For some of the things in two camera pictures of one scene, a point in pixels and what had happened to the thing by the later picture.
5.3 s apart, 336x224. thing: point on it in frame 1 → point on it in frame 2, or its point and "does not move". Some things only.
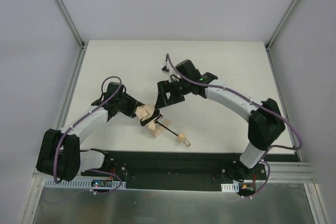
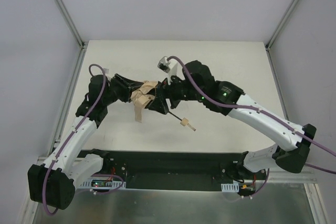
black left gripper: x=135 y=107 → x=122 y=87
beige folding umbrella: x=145 y=111 → x=139 y=99
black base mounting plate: x=199 y=171 does not move
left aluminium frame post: x=64 y=9 does not move
